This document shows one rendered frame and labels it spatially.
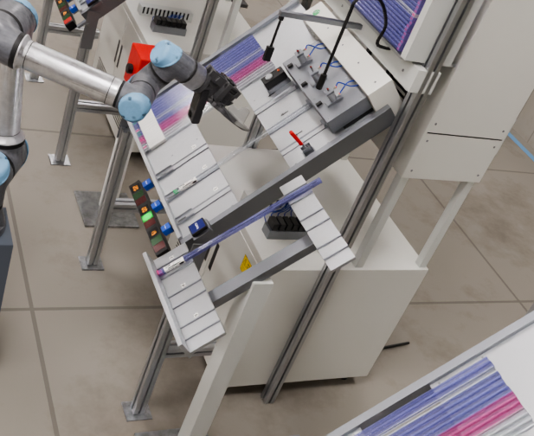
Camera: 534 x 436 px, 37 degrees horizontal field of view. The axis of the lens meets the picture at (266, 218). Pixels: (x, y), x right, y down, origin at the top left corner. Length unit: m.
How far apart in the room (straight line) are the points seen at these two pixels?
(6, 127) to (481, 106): 1.38
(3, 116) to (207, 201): 0.62
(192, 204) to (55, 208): 1.22
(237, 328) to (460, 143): 0.89
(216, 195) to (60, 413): 0.89
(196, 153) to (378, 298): 0.84
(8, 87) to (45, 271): 1.06
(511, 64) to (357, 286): 0.89
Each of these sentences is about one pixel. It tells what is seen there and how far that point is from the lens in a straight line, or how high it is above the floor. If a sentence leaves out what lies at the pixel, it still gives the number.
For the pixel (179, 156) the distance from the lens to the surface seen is 2.58.
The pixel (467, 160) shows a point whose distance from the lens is 2.62.
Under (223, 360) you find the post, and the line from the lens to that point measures 2.33.
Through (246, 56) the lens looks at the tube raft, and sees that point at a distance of 2.74.
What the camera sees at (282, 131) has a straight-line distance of 2.43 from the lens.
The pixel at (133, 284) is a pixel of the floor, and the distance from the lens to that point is 3.26.
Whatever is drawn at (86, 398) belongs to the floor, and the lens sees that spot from 2.81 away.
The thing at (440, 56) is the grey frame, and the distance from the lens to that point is 2.26.
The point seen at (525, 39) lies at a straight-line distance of 2.46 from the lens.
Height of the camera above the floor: 2.11
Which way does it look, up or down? 33 degrees down
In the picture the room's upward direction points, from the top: 22 degrees clockwise
